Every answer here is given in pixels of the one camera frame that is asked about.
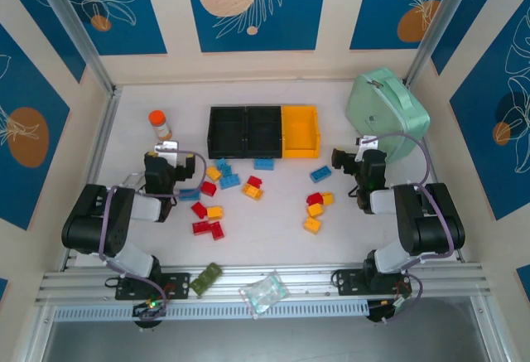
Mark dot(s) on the blue lego brick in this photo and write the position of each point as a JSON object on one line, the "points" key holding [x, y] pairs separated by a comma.
{"points": [[264, 164], [321, 174], [229, 181], [189, 194], [224, 167]]}

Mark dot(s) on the orange-lid white bottle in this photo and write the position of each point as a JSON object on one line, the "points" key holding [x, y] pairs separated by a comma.
{"points": [[159, 124]]}

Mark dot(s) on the yellow plastic bin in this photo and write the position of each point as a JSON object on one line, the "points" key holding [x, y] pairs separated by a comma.
{"points": [[300, 134]]}

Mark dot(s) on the metal tongs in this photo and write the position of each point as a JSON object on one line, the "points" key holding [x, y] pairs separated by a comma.
{"points": [[133, 176]]}

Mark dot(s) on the yellow lego brick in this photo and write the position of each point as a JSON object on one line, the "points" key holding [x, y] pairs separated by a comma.
{"points": [[252, 192], [215, 212], [315, 210], [328, 198], [312, 225], [213, 173]]}

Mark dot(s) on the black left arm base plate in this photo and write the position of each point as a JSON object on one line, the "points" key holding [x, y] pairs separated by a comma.
{"points": [[178, 285]]}

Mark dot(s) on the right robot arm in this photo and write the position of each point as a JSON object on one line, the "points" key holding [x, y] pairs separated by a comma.
{"points": [[435, 221]]}

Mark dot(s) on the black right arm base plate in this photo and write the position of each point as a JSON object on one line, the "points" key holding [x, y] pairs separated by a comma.
{"points": [[348, 281]]}

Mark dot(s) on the aluminium frame post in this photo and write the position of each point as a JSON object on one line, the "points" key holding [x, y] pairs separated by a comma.
{"points": [[438, 26], [75, 26]]}

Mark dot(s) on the black plastic bin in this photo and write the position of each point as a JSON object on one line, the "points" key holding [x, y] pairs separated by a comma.
{"points": [[265, 130], [227, 130]]}

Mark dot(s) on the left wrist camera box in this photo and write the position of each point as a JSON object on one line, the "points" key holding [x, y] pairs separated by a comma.
{"points": [[166, 147]]}

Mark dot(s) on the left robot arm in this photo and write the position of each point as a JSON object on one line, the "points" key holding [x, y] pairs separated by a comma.
{"points": [[91, 221]]}

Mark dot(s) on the green circuit board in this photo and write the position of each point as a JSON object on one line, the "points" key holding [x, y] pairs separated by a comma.
{"points": [[205, 279]]}

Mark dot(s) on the mint green zip bag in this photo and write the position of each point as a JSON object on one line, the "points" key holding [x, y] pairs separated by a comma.
{"points": [[385, 105]]}

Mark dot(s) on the aluminium frame rail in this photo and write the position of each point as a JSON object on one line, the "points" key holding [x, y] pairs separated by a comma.
{"points": [[314, 275]]}

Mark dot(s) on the red lego brick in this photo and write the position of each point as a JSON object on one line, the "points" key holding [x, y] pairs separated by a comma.
{"points": [[199, 209], [217, 230], [314, 198], [201, 228], [254, 181], [208, 188]]}

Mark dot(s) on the small electronics board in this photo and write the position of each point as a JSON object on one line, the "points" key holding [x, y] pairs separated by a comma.
{"points": [[383, 314], [149, 310]]}

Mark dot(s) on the clear plastic bag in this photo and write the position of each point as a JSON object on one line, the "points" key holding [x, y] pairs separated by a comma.
{"points": [[265, 293]]}

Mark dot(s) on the blue floral wall panel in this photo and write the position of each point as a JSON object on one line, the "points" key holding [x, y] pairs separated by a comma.
{"points": [[290, 14], [381, 6], [488, 6], [25, 88], [124, 14], [497, 151], [41, 22]]}

